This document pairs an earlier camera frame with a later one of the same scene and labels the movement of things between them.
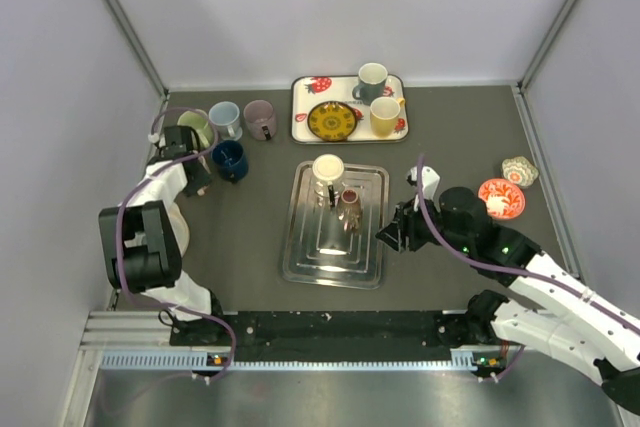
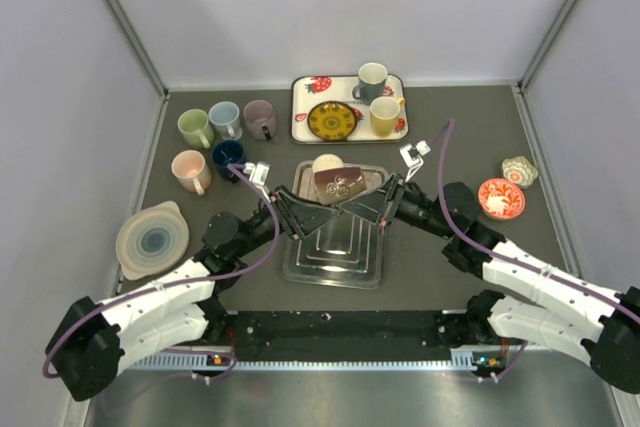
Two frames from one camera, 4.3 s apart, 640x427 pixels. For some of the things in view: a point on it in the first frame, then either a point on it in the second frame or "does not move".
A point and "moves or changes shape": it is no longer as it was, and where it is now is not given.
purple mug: x=260 y=118 does not move
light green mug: x=198 y=119 does not move
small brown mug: x=350 y=211 moves or changes shape
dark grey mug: x=372 y=78 does not move
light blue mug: x=224 y=115 does not move
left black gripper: x=187 y=188 → x=299 y=217
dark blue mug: x=230 y=160 does not move
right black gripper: x=406 y=218 → x=374 y=206
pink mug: x=199 y=176 does not move
